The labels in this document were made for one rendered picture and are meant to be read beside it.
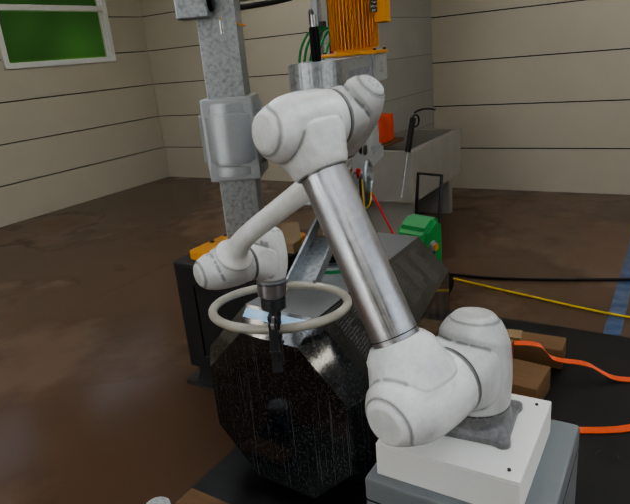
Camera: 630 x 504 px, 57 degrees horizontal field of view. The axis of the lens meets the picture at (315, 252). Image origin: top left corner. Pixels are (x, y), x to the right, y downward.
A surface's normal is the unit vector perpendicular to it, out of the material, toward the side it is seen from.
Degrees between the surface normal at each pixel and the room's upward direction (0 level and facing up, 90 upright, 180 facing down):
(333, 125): 69
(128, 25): 90
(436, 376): 59
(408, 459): 90
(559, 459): 0
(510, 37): 90
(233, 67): 90
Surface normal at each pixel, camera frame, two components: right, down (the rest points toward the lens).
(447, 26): -0.52, 0.32
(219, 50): -0.04, 0.33
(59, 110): 0.85, 0.10
